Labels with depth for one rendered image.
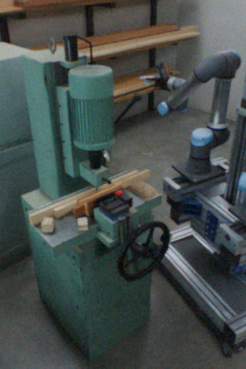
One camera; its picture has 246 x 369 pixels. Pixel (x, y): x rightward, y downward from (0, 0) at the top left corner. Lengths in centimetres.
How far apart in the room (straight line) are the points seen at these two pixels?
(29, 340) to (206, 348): 101
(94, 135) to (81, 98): 16
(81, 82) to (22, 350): 155
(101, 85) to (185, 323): 153
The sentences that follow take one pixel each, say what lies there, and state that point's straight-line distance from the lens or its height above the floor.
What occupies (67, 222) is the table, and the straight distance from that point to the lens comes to 162.
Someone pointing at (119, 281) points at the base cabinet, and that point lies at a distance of 191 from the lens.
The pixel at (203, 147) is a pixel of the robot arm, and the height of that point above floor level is 99.
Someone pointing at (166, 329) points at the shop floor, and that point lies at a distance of 235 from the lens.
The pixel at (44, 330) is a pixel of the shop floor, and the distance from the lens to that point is 239.
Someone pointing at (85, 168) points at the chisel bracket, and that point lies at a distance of 167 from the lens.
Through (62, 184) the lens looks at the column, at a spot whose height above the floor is 92.
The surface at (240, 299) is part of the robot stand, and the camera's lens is 230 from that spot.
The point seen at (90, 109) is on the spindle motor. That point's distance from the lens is 146.
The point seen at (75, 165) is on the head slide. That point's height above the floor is 107.
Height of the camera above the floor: 189
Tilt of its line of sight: 32 degrees down
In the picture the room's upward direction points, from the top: 1 degrees counter-clockwise
